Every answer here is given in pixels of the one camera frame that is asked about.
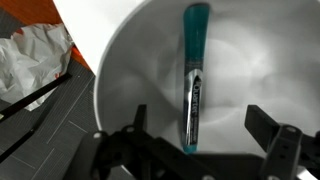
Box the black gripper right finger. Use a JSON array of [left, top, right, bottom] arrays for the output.
[[244, 105, 280, 152]]

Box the round white table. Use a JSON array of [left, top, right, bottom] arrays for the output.
[[53, 0, 147, 74]]

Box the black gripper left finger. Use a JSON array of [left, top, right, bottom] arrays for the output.
[[134, 104, 147, 131]]

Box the white crumpled plastic bag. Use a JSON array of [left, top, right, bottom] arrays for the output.
[[0, 23, 73, 103]]

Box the teal Quartet marker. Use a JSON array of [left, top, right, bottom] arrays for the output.
[[182, 3, 210, 154]]

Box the white bowl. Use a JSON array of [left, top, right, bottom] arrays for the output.
[[93, 0, 320, 180]]

